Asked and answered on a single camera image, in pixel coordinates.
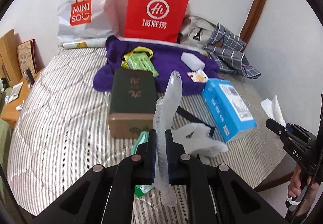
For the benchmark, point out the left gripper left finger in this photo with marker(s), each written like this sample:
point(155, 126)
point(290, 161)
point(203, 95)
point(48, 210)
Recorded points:
point(137, 169)

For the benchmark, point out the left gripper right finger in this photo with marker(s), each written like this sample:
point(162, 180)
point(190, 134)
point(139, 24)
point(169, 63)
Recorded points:
point(183, 169)

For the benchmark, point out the white fluffy towel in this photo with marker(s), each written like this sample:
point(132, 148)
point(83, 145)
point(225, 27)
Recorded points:
point(195, 139)

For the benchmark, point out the white tissue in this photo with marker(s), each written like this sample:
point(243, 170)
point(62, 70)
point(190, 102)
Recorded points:
point(273, 111)

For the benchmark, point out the white bubble-wrap sheet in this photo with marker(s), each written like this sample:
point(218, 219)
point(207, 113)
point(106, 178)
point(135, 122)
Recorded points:
point(166, 107)

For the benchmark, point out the person's right hand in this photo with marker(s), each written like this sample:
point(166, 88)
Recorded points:
point(294, 189)

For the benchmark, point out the blue tissue pack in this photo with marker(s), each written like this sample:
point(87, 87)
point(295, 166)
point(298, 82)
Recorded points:
point(230, 112)

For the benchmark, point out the dark green gift box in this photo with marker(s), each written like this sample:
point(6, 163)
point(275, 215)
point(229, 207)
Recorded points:
point(132, 103)

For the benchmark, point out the striped quilt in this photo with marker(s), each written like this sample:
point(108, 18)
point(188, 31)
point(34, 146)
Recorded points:
point(62, 132)

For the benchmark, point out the small printed snack packet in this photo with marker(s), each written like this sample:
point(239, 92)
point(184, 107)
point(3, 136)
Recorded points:
point(198, 76)

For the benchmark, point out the green cassette-print pouch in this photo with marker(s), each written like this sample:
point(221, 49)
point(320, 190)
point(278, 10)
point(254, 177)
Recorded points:
point(141, 62)

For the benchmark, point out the white sponge block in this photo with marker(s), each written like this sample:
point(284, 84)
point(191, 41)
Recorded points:
point(192, 62)

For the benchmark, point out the purple fleece blanket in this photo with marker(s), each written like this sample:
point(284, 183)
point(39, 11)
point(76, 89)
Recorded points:
point(165, 59)

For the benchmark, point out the grey plaid cloth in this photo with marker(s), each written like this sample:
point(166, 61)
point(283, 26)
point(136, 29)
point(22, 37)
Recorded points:
point(225, 48)

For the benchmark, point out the rolled printed paper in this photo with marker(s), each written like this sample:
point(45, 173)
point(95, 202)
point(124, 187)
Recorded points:
point(83, 43)

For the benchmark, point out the beige backpack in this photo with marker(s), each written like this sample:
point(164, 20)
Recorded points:
point(195, 31)

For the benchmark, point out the wooden bedside table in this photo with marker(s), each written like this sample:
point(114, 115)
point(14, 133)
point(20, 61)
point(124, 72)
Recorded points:
point(10, 114)

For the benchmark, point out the red paper shopping bag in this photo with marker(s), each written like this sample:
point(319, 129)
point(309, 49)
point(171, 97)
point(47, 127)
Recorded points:
point(155, 19)

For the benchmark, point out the wooden headboard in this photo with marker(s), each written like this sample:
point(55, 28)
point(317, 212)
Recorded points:
point(10, 69)

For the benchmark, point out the brown patterned notebook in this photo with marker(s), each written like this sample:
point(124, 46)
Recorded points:
point(26, 56)

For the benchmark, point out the white Miniso plastic bag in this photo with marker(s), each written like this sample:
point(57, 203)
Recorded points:
point(86, 19)

